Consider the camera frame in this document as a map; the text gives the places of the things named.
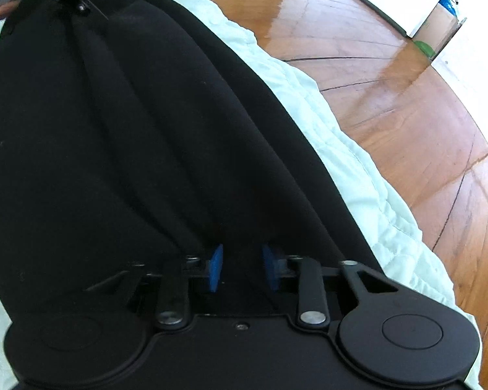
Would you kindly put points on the large black garment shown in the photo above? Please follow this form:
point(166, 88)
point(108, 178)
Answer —
point(126, 130)

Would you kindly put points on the blue plastic bag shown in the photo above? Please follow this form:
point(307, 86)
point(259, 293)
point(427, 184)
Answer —
point(448, 3)

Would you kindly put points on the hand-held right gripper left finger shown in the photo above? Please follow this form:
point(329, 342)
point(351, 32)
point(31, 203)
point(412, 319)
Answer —
point(215, 270)

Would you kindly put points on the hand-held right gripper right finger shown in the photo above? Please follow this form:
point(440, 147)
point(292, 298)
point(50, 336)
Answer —
point(270, 270)

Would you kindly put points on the light green quilted blanket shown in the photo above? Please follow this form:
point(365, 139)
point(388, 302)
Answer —
point(349, 178)

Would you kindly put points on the small green object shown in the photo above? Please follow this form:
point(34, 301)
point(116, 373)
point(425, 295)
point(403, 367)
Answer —
point(425, 47)

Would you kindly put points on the cardboard box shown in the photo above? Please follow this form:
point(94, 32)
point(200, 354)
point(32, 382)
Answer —
point(435, 28)

